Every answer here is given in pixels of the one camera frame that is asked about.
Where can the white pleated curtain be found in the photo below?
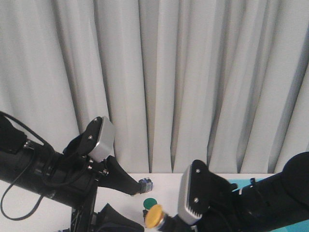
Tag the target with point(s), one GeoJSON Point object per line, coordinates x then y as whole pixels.
{"type": "Point", "coordinates": [223, 81]}

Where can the yellow mushroom push button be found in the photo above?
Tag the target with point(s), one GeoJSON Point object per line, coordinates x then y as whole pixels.
{"type": "Point", "coordinates": [156, 217]}

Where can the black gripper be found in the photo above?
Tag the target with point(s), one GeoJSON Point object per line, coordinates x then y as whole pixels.
{"type": "Point", "coordinates": [80, 179]}
{"type": "Point", "coordinates": [220, 216]}

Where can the light blue plastic box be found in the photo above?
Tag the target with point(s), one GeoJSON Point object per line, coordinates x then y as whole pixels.
{"type": "Point", "coordinates": [302, 226]}

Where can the lying green push button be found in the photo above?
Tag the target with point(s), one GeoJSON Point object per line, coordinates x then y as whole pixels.
{"type": "Point", "coordinates": [143, 186]}

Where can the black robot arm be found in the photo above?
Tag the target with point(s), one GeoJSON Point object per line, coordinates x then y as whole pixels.
{"type": "Point", "coordinates": [276, 201]}
{"type": "Point", "coordinates": [28, 164]}

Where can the upright green push button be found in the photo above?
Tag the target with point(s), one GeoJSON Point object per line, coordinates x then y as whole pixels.
{"type": "Point", "coordinates": [148, 204]}

